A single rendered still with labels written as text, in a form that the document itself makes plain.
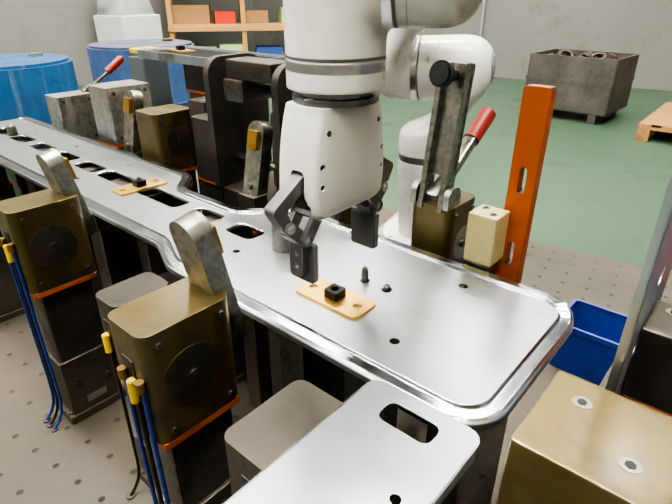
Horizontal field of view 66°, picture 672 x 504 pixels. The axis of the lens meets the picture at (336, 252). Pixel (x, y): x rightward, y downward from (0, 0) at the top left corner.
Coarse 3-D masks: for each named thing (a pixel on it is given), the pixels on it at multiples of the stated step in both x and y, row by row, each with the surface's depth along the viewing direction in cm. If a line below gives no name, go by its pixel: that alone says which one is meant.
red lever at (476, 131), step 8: (480, 112) 67; (488, 112) 67; (480, 120) 67; (488, 120) 67; (472, 128) 66; (480, 128) 66; (464, 136) 67; (472, 136) 66; (480, 136) 66; (464, 144) 66; (472, 144) 66; (464, 152) 65; (464, 160) 65; (440, 176) 64; (440, 184) 63; (432, 192) 63; (432, 200) 64
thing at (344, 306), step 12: (300, 288) 55; (324, 288) 53; (336, 288) 54; (312, 300) 53; (324, 300) 53; (336, 300) 52; (348, 300) 53; (360, 300) 53; (372, 300) 53; (348, 312) 51; (360, 312) 51
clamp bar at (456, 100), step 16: (448, 64) 55; (464, 64) 57; (432, 80) 57; (448, 80) 56; (464, 80) 57; (448, 96) 60; (464, 96) 58; (432, 112) 60; (448, 112) 60; (464, 112) 59; (432, 128) 61; (448, 128) 61; (432, 144) 62; (448, 144) 60; (432, 160) 63; (448, 160) 60; (432, 176) 64; (448, 176) 61
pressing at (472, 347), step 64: (0, 128) 120; (192, 192) 81; (256, 256) 62; (320, 256) 62; (384, 256) 62; (256, 320) 52; (320, 320) 50; (384, 320) 50; (448, 320) 50; (512, 320) 50; (448, 384) 42; (512, 384) 42
